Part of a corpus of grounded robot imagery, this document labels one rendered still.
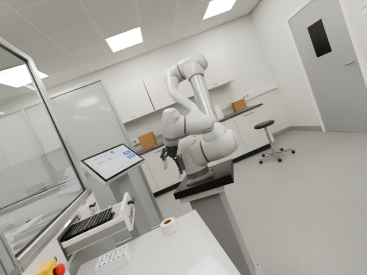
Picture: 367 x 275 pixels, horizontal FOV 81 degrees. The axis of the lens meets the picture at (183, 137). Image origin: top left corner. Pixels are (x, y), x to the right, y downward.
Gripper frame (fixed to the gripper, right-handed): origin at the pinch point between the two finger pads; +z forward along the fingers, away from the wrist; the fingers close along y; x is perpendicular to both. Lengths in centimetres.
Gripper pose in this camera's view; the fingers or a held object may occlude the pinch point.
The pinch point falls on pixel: (172, 171)
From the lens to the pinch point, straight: 135.7
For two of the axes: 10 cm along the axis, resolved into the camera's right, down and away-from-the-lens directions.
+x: -6.9, 3.5, -6.3
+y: -7.2, -3.3, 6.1
